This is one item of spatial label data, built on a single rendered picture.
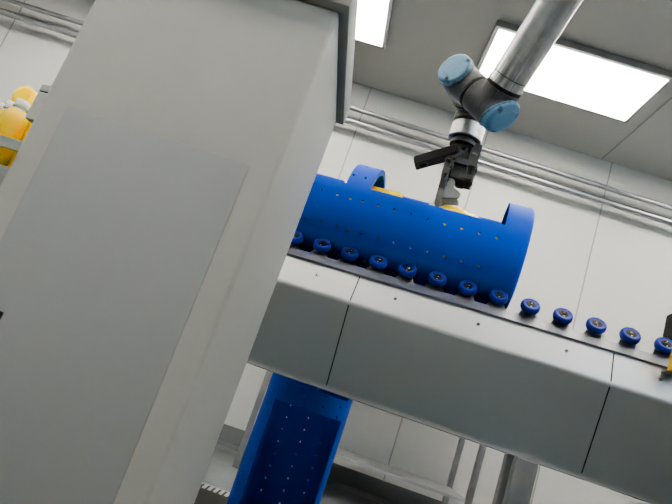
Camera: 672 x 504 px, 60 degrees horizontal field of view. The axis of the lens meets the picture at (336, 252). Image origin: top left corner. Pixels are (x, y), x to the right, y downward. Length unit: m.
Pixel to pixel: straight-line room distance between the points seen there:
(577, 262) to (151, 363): 4.97
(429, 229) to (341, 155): 3.93
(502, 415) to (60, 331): 1.00
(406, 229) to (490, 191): 3.98
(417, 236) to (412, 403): 0.40
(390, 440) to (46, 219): 4.36
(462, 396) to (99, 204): 0.95
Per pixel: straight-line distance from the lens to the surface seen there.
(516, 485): 1.42
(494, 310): 1.42
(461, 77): 1.51
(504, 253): 1.43
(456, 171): 1.55
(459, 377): 1.39
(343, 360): 1.41
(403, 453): 4.93
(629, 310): 5.55
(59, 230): 0.72
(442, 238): 1.42
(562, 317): 1.44
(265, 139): 0.70
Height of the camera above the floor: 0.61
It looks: 14 degrees up
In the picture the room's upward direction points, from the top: 19 degrees clockwise
